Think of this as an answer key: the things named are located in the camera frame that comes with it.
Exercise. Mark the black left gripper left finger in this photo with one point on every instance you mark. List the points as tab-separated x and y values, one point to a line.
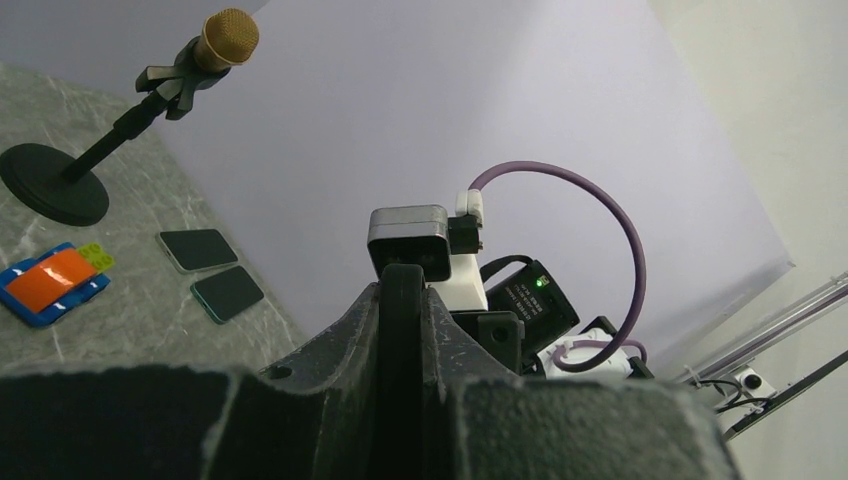
309	415

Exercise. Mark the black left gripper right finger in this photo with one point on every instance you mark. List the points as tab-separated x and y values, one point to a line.
482	421

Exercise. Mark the black phone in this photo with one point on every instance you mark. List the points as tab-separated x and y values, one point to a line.
227	294

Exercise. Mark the black smartphone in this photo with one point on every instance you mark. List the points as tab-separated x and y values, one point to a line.
197	250

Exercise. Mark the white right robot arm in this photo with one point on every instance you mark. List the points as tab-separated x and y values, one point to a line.
519	315

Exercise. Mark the orange blue toy car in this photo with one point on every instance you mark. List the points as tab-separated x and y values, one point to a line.
40	291

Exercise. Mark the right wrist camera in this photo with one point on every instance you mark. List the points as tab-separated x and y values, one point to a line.
445	246

